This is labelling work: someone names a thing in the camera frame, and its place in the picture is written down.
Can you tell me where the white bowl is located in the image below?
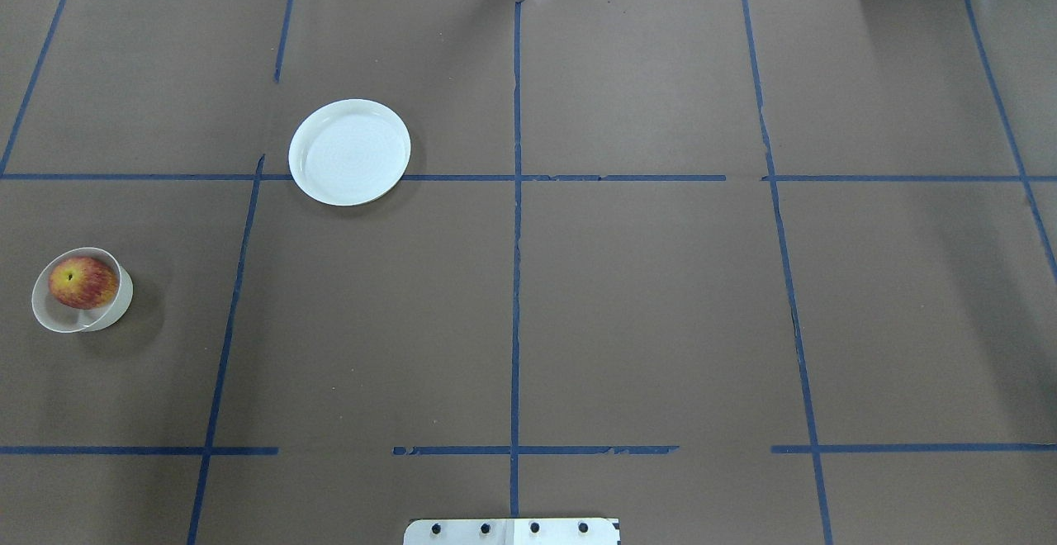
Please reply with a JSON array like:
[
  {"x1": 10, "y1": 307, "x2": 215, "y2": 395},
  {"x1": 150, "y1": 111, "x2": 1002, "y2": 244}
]
[{"x1": 31, "y1": 247, "x2": 135, "y2": 334}]

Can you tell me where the white round plate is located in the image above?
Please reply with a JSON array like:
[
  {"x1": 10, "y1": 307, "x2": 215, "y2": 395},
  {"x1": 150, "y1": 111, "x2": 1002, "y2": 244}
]
[{"x1": 288, "y1": 98, "x2": 412, "y2": 206}]

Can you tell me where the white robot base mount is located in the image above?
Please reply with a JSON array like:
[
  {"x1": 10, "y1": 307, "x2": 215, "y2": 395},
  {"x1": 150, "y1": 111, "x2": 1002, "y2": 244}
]
[{"x1": 403, "y1": 516, "x2": 622, "y2": 544}]

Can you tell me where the red yellow apple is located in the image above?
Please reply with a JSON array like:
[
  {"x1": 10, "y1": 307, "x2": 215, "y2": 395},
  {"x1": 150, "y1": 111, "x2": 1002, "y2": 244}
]
[{"x1": 48, "y1": 256, "x2": 120, "y2": 311}]

